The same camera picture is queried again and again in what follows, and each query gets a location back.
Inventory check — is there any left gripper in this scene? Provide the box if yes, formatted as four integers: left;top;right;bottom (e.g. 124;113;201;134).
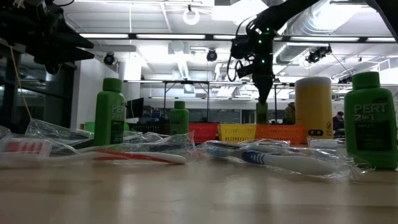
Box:
18;0;96;75

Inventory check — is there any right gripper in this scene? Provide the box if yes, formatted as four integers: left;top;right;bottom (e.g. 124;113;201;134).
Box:
252;51;276;105

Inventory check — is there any green shampoo bottle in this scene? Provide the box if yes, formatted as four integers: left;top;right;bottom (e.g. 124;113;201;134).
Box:
94;77;126;146
256;101;269;125
344;71;398;170
169;100;190;136

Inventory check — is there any black plastic comb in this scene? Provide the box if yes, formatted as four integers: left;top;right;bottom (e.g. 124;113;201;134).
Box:
217;143;312;154

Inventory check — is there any person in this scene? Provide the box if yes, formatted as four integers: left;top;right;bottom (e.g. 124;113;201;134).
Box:
331;111;345;131
282;101;296;125

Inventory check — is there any orange plastic basket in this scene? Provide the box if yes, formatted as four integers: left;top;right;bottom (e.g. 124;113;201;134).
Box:
254;124;307;145

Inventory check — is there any yellow plastic basket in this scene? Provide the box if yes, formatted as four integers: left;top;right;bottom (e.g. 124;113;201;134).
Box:
217;123;257;143

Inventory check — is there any yellow canister white lid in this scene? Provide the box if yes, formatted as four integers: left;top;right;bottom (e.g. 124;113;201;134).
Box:
294;76;334;144

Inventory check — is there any red plastic basket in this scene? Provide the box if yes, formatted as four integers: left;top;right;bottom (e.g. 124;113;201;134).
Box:
188;123;220;143

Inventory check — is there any green plastic basket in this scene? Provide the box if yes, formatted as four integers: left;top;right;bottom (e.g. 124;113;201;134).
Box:
84;121;130;132

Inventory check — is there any black computer monitor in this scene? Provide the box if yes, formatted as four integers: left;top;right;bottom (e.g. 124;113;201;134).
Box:
126;97;145;119

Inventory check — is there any black plastic basket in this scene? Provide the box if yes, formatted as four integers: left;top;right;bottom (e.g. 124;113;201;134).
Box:
129;123;170;135

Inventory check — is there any red white wrapped toothbrush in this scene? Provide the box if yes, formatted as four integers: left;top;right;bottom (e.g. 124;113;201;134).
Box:
0;119;188;170

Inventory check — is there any silver ventilation duct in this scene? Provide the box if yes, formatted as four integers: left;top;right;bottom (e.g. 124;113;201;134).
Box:
273;0;346;65

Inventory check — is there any yellow cable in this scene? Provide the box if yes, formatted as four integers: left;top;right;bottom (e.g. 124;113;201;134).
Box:
9;45;33;119

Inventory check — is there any black metal rack frame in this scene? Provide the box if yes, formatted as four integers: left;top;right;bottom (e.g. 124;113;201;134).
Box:
123;79;295;124

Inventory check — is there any white ring lamp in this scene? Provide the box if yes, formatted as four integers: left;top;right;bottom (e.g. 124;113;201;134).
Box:
182;7;201;26

